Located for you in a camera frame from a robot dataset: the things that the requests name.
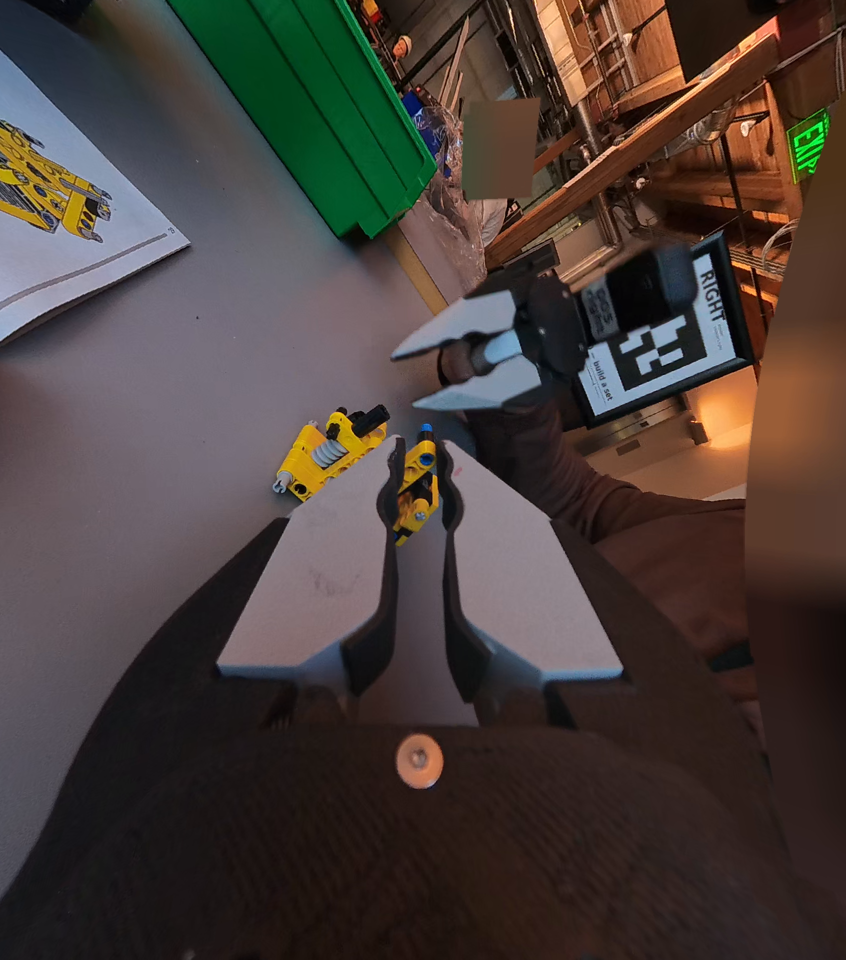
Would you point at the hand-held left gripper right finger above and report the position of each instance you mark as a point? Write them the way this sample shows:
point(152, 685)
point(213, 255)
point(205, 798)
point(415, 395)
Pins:
point(528, 585)

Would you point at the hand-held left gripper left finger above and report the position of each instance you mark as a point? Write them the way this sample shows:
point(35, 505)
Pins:
point(310, 585)

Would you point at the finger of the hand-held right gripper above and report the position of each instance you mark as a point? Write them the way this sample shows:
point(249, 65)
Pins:
point(490, 386)
point(468, 322)

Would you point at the small yellow lego assembly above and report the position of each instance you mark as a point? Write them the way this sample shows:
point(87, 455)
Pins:
point(417, 487)

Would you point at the yellow lego assembly with spring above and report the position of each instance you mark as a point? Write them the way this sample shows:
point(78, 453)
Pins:
point(325, 454)

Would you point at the person's right forearm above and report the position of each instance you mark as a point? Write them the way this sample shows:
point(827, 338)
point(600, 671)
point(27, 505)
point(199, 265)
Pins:
point(588, 480)

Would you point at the lego instruction booklet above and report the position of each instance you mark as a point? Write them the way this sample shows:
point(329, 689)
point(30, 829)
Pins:
point(40, 255)

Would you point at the person's right hand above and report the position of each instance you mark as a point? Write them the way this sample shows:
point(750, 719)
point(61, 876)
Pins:
point(457, 364)

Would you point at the clear plastic bag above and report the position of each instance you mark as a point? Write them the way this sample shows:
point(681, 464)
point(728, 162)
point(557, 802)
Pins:
point(453, 217)

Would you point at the wooden beam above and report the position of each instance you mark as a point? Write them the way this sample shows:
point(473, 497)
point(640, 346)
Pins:
point(633, 150)

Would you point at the green exit sign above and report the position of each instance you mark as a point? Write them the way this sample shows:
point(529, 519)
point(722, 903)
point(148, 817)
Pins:
point(807, 146)

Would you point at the metal ladder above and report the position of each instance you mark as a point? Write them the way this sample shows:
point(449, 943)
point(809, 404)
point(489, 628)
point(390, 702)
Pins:
point(614, 45)

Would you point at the green plastic bin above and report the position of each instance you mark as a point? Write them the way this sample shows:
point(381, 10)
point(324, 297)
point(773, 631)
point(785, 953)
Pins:
point(318, 97)

